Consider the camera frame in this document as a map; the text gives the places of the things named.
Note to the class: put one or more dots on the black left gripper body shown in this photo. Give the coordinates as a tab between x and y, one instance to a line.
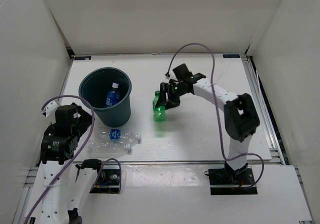
81	120

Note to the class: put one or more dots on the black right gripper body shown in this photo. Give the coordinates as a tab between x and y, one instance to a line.
175	91

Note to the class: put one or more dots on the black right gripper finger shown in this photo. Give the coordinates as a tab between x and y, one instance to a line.
162	98
170	105

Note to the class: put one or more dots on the green plastic soda bottle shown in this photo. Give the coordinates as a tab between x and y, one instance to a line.
159	114

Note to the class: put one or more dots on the blue label water bottle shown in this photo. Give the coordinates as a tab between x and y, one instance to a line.
113	95

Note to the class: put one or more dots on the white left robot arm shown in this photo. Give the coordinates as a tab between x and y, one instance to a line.
62	142

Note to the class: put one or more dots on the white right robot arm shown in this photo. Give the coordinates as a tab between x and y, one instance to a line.
240	116

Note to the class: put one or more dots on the dark teal plastic bin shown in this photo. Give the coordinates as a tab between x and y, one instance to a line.
94	88

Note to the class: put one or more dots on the clear bottle blue label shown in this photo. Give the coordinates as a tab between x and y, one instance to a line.
118	135

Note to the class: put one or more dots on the clear bottle without label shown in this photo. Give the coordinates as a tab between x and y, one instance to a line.
100	147

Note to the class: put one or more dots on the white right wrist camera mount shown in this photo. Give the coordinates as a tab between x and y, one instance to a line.
173	81

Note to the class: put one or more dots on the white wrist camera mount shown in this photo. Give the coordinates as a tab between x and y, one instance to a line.
50	108
173	81

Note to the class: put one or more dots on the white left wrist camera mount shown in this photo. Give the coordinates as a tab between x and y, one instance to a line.
50	108

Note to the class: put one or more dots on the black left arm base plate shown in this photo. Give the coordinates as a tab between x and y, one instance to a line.
109	181

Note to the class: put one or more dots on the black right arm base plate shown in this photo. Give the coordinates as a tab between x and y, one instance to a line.
222	184

